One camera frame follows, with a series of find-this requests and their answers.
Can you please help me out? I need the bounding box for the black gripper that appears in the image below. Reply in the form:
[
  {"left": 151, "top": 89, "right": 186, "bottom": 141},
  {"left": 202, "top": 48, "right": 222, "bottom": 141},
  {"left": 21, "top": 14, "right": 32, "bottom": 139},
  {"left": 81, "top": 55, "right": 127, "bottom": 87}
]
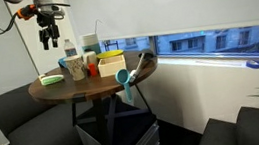
[{"left": 35, "top": 9, "right": 63, "bottom": 52}]

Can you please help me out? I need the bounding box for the green white scrubbing brush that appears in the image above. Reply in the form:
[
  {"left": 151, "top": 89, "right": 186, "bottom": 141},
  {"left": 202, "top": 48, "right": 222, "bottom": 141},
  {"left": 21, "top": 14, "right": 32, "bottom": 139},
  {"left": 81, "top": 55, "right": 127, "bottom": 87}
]
[{"left": 39, "top": 72, "right": 66, "bottom": 87}]

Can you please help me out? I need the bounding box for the clear plastic water bottle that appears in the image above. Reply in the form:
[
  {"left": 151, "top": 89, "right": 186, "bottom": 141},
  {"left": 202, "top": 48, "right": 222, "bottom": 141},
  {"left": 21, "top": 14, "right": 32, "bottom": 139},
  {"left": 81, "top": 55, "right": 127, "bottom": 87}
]
[{"left": 62, "top": 37, "right": 79, "bottom": 59}]

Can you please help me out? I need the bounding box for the blue bowl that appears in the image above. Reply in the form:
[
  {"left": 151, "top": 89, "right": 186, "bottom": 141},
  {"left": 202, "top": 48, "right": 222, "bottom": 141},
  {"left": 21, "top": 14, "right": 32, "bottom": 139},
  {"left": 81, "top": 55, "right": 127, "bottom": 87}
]
[{"left": 57, "top": 55, "right": 70, "bottom": 70}]

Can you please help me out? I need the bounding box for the patterned paper cup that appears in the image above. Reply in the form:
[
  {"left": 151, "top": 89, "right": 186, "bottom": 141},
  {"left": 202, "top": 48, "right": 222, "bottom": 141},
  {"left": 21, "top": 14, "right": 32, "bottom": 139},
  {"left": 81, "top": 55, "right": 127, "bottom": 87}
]
[{"left": 63, "top": 53, "right": 87, "bottom": 84}]

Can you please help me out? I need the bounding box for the white and teal container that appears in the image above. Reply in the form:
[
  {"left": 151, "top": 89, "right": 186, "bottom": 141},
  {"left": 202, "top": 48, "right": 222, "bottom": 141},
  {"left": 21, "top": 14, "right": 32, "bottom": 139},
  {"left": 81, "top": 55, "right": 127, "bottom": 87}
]
[{"left": 78, "top": 31, "right": 103, "bottom": 59}]

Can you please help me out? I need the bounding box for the white jar dark lid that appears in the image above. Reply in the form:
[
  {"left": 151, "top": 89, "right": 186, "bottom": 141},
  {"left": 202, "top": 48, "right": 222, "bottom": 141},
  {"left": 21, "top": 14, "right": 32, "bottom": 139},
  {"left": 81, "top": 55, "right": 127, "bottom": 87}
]
[{"left": 80, "top": 47, "right": 100, "bottom": 71}]

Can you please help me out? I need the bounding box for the round dark wooden table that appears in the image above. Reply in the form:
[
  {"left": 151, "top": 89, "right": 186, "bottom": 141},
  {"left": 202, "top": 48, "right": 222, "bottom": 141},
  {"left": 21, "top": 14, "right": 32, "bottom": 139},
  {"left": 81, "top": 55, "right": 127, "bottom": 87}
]
[{"left": 24, "top": 46, "right": 170, "bottom": 145}]

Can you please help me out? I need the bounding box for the yellow bowl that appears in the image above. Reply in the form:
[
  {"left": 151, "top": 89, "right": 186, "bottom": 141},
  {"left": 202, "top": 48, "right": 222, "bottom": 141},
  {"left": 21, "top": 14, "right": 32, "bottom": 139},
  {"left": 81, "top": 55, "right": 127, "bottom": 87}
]
[{"left": 95, "top": 48, "right": 125, "bottom": 62}]

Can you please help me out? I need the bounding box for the light wooden box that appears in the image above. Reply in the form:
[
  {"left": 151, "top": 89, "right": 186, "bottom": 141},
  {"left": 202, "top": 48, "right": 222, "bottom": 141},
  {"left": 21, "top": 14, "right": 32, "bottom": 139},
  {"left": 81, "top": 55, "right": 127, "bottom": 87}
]
[{"left": 95, "top": 54, "right": 129, "bottom": 80}]

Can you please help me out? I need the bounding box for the teal plastic scoop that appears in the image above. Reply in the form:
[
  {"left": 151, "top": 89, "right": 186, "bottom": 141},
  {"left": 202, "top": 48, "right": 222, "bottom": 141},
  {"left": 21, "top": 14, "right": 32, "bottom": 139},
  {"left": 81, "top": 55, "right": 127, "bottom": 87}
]
[{"left": 113, "top": 66, "right": 137, "bottom": 106}]

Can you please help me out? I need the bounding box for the dark grey sofa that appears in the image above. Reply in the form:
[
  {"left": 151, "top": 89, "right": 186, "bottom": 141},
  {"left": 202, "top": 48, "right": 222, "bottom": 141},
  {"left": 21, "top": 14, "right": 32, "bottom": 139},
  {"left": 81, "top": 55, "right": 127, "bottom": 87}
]
[{"left": 0, "top": 76, "right": 92, "bottom": 145}]

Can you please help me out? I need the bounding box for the white roller blind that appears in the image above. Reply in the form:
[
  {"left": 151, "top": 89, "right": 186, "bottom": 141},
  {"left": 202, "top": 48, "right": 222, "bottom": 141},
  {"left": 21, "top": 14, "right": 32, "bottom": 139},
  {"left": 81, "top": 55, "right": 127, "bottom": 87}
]
[{"left": 62, "top": 0, "right": 259, "bottom": 52}]

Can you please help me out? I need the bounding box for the grey metal cabinet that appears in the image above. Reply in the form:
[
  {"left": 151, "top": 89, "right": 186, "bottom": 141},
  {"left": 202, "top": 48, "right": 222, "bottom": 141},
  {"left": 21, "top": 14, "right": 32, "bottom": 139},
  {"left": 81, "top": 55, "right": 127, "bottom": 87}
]
[{"left": 73, "top": 104, "right": 162, "bottom": 145}]

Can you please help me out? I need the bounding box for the window with street view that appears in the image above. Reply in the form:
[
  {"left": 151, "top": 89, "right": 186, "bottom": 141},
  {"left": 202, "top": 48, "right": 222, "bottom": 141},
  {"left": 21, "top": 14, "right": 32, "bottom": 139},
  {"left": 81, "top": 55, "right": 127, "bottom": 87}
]
[{"left": 98, "top": 19, "right": 259, "bottom": 85}]

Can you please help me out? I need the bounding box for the blue tape roll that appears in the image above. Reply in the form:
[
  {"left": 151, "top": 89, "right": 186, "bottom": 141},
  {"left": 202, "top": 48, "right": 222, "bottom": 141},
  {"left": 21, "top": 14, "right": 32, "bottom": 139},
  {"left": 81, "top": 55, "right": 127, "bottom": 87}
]
[{"left": 244, "top": 58, "right": 259, "bottom": 71}]

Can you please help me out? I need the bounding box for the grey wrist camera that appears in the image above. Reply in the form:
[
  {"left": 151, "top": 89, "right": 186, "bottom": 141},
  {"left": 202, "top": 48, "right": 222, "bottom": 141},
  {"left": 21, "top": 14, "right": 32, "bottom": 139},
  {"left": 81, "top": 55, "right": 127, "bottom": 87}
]
[{"left": 47, "top": 5, "right": 67, "bottom": 22}]

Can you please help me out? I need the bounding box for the orange cable connector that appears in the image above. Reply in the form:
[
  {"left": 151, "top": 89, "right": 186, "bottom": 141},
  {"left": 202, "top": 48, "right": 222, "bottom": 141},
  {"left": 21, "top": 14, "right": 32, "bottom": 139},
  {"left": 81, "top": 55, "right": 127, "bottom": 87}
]
[{"left": 15, "top": 3, "right": 39, "bottom": 22}]

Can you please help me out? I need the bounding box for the thin metal wire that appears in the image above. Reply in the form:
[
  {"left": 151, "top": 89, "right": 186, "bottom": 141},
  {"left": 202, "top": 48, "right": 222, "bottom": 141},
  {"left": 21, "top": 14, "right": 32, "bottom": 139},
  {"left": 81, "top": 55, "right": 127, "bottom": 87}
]
[{"left": 92, "top": 18, "right": 105, "bottom": 35}]

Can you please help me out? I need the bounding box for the black ladle silver handle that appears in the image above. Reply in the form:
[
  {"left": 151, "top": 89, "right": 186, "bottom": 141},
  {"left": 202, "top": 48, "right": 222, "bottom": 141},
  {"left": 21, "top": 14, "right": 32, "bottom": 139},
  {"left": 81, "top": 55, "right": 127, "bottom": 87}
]
[{"left": 124, "top": 49, "right": 160, "bottom": 85}]

